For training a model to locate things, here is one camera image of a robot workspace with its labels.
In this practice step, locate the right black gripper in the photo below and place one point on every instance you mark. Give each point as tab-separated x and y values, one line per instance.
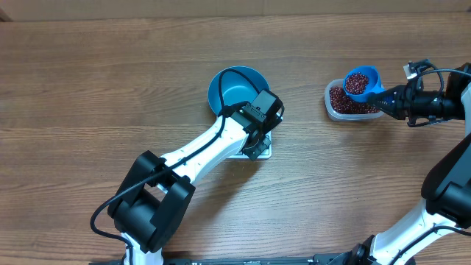
405	97

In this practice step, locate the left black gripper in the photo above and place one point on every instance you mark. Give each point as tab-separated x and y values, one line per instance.
264	144

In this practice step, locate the blue plastic measuring scoop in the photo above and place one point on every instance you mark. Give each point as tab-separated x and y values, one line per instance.
373	87

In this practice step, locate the teal metal bowl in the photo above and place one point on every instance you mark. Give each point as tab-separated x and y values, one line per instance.
236	88

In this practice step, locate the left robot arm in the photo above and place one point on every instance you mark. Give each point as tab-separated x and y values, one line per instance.
152	200

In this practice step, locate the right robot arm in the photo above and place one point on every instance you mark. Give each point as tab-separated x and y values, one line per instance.
431	96

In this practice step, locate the white digital kitchen scale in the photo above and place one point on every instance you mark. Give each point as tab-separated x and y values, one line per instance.
239	136

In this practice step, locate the red beans in scoop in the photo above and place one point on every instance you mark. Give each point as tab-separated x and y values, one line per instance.
356	83

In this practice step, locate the red adzuki beans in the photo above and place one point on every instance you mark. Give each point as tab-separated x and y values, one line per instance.
343	104

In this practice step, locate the clear plastic food container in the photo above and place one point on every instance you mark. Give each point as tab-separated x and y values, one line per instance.
333	115

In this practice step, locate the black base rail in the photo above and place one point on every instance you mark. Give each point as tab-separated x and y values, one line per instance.
317	259

